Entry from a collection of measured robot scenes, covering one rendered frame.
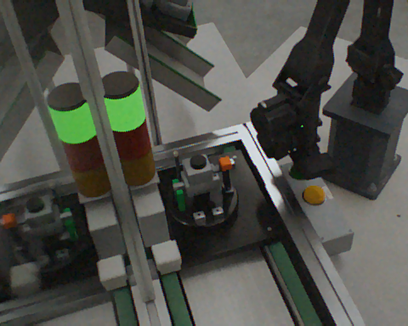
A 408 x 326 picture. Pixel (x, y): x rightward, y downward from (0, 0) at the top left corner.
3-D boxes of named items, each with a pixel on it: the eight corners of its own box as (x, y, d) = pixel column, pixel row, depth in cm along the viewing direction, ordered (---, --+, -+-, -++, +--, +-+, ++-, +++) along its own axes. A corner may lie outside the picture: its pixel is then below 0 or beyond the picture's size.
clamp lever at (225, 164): (230, 182, 109) (228, 155, 104) (234, 189, 108) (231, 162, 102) (212, 187, 109) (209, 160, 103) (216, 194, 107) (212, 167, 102)
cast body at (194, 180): (213, 173, 108) (211, 147, 103) (220, 189, 105) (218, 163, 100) (171, 184, 106) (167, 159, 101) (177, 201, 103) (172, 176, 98)
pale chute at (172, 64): (202, 77, 135) (214, 64, 133) (208, 112, 126) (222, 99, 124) (104, 14, 120) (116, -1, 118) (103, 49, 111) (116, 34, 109)
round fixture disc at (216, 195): (225, 171, 115) (225, 164, 114) (248, 221, 106) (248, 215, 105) (160, 188, 113) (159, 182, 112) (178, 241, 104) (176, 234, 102)
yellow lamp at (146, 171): (151, 155, 79) (146, 130, 75) (159, 181, 75) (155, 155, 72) (116, 165, 78) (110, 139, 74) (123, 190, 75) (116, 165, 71)
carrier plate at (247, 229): (240, 155, 121) (240, 148, 120) (283, 240, 105) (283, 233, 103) (133, 183, 117) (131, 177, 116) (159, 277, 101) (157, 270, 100)
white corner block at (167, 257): (177, 250, 105) (174, 237, 102) (183, 270, 102) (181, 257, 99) (152, 257, 104) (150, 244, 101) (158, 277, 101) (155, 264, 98)
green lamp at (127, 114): (140, 101, 72) (134, 70, 68) (149, 126, 68) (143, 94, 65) (102, 110, 71) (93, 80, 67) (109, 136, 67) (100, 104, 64)
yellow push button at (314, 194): (319, 189, 113) (320, 182, 111) (327, 204, 110) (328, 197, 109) (300, 194, 112) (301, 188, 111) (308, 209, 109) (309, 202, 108)
